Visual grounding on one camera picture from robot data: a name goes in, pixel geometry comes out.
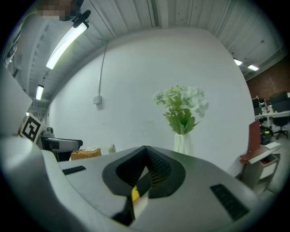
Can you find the long ceiling light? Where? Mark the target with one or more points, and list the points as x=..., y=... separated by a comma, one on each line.
x=65, y=45

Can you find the black box with yellow lining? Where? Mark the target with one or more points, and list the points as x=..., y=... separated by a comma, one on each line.
x=135, y=194

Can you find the wicker basket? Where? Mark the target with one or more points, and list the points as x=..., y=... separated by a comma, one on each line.
x=86, y=154

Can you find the black office chair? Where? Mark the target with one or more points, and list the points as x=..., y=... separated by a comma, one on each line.
x=281, y=122

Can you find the black yellow floor machine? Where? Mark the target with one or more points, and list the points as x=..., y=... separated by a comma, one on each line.
x=266, y=134

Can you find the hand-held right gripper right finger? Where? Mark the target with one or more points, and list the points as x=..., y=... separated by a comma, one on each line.
x=192, y=204

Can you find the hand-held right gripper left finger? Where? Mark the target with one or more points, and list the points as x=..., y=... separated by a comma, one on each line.
x=90, y=181

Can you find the white green flower bouquet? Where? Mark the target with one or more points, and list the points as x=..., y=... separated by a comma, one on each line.
x=181, y=102

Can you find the grey wall conduit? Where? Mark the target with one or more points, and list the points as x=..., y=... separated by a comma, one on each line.
x=103, y=68

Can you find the black head camera mount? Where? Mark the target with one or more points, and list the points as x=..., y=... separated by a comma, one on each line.
x=80, y=14

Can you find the grey shelf red-brown top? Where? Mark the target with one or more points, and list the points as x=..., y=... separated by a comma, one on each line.
x=258, y=158

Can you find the white tissue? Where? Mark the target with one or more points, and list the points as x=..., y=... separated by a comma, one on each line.
x=91, y=148

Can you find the grey wall junction box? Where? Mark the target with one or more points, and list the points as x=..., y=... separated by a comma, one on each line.
x=97, y=99

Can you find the short ceiling light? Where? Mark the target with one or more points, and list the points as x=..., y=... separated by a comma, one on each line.
x=39, y=91

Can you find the white office desk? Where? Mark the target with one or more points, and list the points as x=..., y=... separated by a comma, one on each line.
x=272, y=114

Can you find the square ceiling light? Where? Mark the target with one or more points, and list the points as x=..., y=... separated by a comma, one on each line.
x=253, y=67
x=238, y=62

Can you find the white ribbed vase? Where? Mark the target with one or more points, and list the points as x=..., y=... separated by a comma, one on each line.
x=183, y=145

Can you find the person's head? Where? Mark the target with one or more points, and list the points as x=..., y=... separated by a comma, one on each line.
x=56, y=9

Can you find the white curved table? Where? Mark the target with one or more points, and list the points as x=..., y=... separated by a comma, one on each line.
x=140, y=206

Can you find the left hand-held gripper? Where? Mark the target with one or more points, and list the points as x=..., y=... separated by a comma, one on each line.
x=30, y=128

